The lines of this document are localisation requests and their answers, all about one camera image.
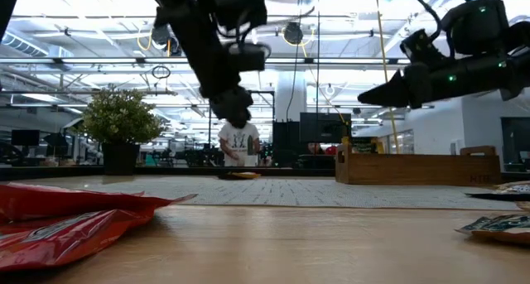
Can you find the person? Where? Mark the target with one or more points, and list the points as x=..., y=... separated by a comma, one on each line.
x=239, y=141

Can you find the black camera gantry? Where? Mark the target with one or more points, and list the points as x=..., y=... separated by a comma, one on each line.
x=265, y=92

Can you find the black monitor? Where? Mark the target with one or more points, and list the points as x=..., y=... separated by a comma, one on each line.
x=325, y=128

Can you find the red strawberry tea packet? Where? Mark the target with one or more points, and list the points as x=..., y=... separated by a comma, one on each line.
x=62, y=201
x=62, y=238

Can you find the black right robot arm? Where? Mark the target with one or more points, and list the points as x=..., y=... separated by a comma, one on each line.
x=476, y=27

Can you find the black background robot arm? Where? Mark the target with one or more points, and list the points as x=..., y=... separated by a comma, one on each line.
x=203, y=157

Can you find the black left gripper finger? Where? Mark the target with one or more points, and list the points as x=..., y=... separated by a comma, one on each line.
x=229, y=102

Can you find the grey woven placemat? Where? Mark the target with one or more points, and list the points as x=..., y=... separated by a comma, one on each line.
x=269, y=193

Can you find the dark office chair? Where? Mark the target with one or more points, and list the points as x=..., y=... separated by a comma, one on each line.
x=56, y=145

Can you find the black cabinet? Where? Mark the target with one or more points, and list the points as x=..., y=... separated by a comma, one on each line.
x=285, y=145

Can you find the wooden tea box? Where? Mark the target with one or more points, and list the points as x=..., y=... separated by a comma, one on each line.
x=414, y=170

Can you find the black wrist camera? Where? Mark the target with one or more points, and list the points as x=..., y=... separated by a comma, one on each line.
x=248, y=56
x=418, y=48

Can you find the dark desk monitor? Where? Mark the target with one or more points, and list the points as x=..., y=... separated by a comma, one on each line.
x=25, y=138

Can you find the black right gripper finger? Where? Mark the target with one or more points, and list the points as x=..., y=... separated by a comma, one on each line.
x=389, y=93

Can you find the long light strip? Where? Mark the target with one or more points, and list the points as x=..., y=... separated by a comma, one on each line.
x=103, y=61

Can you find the red background object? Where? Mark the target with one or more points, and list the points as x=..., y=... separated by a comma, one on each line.
x=331, y=150

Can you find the green potted plant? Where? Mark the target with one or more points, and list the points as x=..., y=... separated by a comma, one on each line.
x=120, y=118

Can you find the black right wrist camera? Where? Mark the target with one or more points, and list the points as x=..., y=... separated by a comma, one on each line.
x=418, y=48

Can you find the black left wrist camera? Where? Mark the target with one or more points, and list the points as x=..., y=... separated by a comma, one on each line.
x=248, y=56

